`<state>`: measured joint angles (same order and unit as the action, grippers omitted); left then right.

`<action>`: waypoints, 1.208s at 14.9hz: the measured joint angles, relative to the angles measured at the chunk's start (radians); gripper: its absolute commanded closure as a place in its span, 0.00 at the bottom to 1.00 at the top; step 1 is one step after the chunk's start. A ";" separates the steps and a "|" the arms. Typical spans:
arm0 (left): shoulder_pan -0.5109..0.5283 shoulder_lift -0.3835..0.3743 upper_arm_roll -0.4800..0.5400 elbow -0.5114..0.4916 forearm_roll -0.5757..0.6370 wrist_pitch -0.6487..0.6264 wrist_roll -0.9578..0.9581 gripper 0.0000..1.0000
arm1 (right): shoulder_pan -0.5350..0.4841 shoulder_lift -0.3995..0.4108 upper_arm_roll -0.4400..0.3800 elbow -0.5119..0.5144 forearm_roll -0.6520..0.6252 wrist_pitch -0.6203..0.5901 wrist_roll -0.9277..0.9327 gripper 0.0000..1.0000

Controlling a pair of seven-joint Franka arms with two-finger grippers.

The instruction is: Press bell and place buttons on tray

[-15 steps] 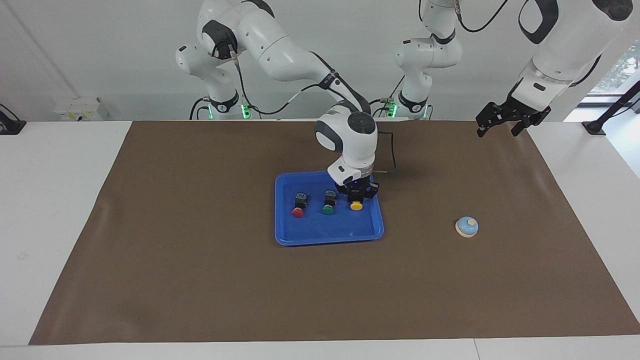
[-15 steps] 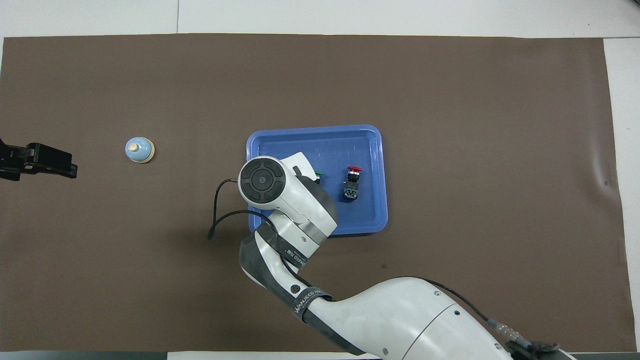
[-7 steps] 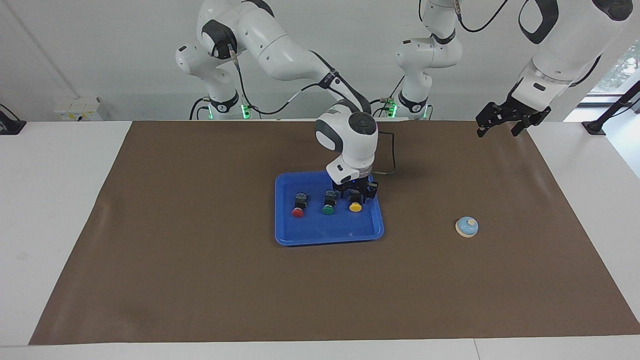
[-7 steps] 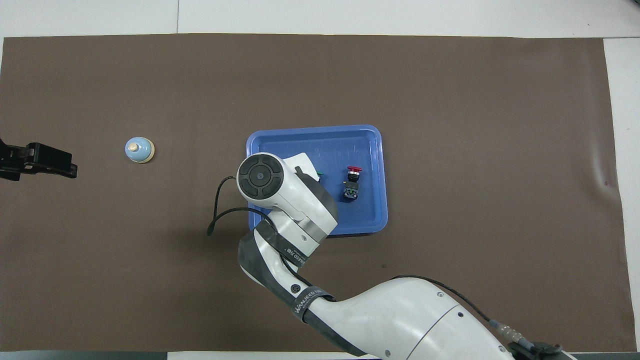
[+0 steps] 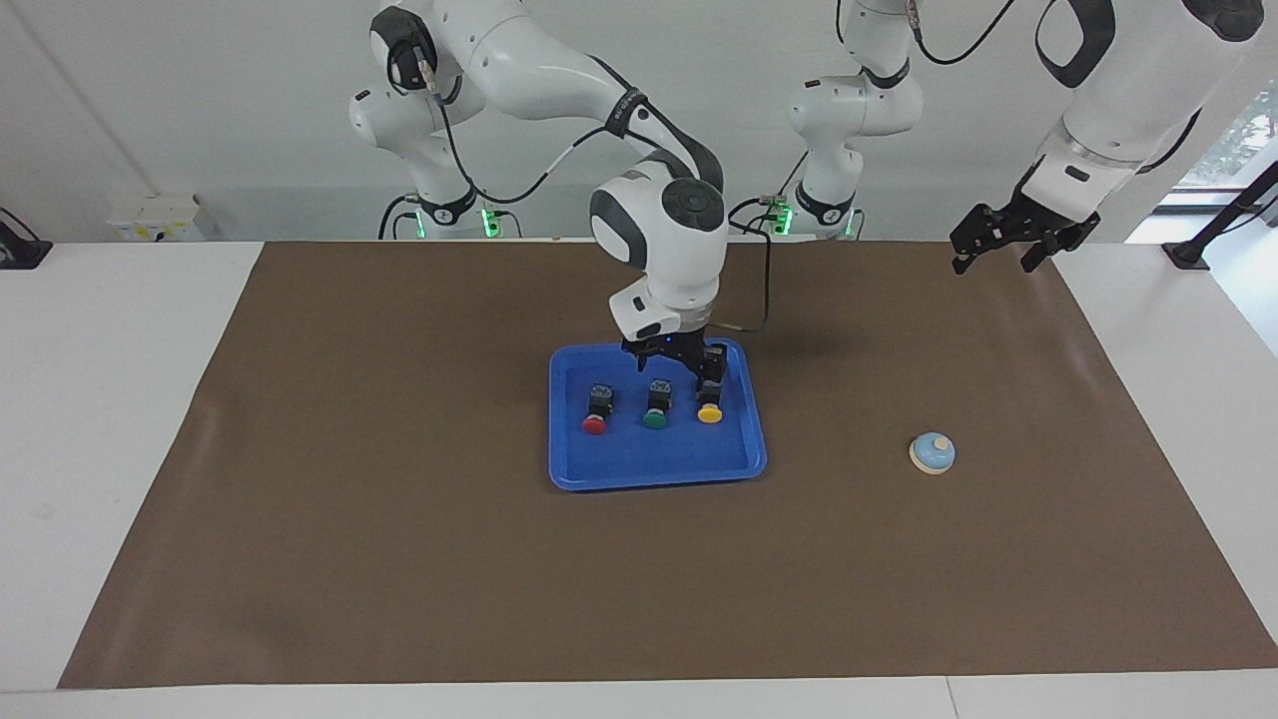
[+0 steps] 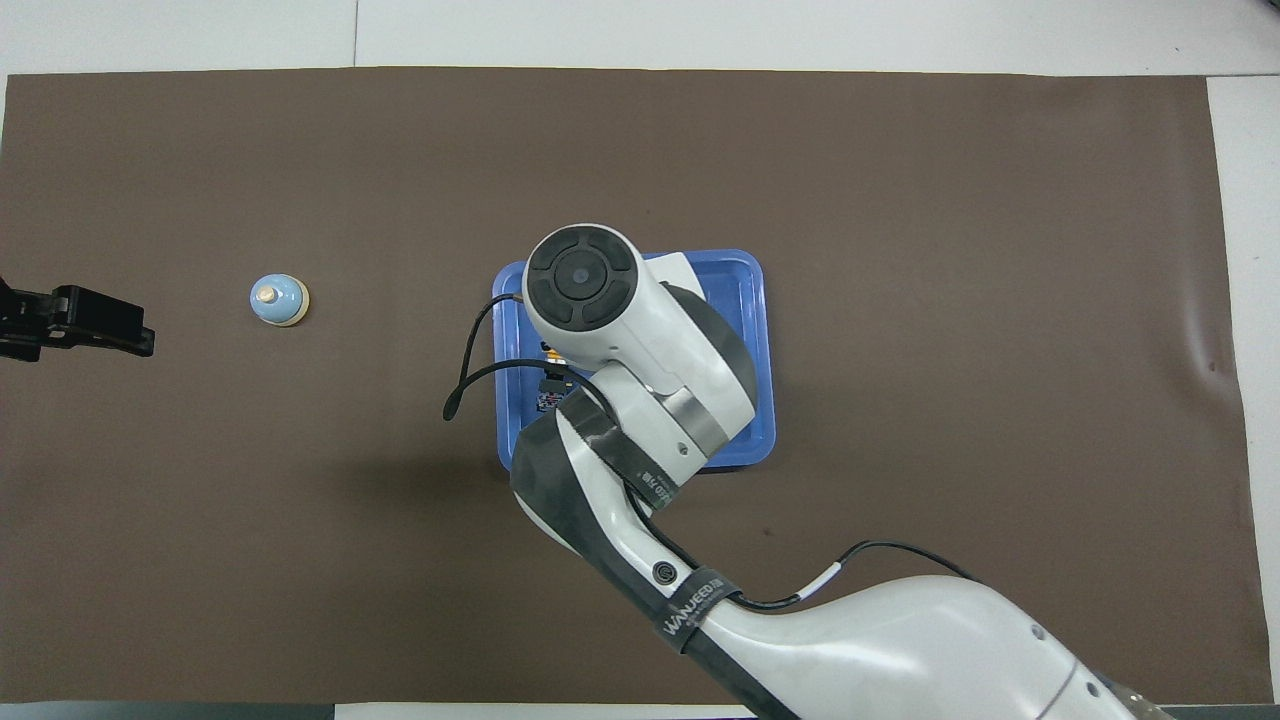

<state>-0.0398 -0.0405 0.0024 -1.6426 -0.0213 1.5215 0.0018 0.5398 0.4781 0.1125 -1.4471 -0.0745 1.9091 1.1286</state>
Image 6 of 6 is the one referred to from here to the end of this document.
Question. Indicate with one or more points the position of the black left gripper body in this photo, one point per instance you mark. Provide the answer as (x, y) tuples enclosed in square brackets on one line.
[(22, 325)]

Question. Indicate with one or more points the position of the yellow push button switch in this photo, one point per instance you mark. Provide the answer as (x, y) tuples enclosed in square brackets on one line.
[(547, 402)]

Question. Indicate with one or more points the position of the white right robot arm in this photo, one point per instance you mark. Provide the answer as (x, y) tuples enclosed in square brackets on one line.
[(640, 330)]

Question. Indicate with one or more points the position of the light blue service bell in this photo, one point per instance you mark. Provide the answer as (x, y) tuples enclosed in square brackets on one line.
[(277, 300)]

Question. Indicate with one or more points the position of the blue plastic tray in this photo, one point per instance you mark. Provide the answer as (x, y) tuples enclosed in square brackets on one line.
[(512, 420)]

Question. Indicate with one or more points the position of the brown table mat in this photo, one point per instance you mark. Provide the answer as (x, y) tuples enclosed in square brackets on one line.
[(300, 550)]

